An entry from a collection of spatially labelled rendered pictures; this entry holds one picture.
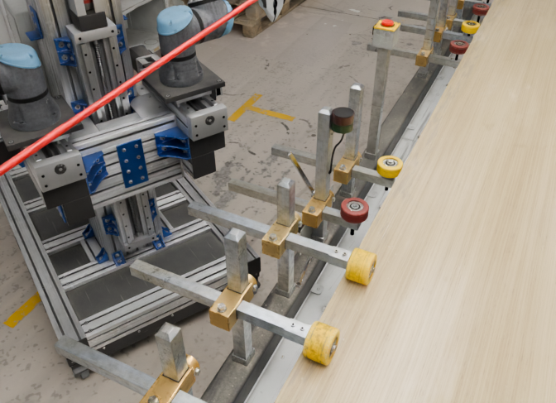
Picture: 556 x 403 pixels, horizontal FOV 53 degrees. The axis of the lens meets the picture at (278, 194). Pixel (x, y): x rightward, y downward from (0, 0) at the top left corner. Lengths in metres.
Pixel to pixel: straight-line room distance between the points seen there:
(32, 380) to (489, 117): 1.99
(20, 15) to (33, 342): 1.31
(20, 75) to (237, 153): 1.89
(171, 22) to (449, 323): 1.21
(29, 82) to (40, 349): 1.22
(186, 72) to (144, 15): 2.86
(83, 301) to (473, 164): 1.56
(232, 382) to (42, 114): 0.96
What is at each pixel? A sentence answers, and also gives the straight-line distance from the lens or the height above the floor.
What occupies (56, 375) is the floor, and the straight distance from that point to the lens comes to 2.48.
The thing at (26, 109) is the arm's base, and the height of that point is 1.11.
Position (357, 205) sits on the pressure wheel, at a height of 0.91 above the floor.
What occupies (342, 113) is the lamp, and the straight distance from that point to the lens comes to 1.50.
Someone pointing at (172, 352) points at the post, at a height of 1.07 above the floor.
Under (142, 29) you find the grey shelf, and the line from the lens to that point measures 4.84.
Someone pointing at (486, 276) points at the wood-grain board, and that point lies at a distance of 1.50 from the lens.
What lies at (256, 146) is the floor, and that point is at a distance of 3.47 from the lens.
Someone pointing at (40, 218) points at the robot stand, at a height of 0.21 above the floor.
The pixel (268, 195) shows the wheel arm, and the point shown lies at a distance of 1.71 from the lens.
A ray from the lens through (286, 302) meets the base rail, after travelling 1.62.
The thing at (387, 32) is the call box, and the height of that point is 1.21.
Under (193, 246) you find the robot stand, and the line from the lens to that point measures 2.51.
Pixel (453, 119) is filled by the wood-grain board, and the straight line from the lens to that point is 2.09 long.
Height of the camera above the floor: 1.94
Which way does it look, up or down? 39 degrees down
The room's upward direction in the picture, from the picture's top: straight up
